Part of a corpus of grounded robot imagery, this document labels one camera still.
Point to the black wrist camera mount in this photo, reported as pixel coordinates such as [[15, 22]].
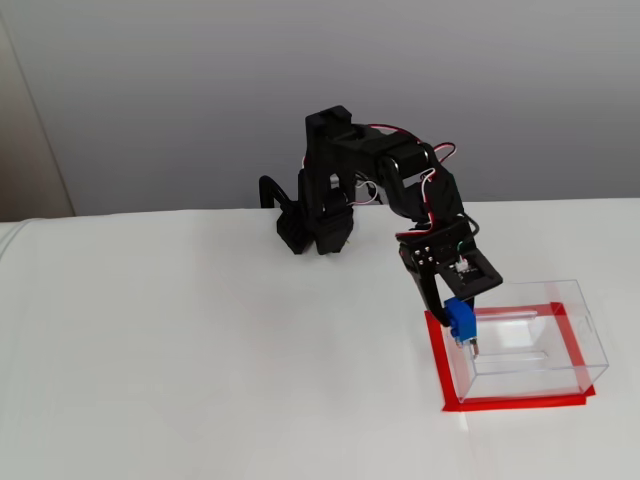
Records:
[[475, 280]]

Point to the black table clamp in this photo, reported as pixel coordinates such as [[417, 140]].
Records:
[[267, 187]]

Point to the transparent plastic box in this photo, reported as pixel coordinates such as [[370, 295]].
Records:
[[540, 340]]

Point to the blue lego brick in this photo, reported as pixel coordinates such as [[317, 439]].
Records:
[[460, 322]]

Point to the silver cam lock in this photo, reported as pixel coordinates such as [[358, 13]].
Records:
[[475, 348]]

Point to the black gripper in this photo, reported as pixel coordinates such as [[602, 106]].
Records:
[[424, 261]]

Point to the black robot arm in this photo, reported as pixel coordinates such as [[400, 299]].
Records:
[[350, 160]]

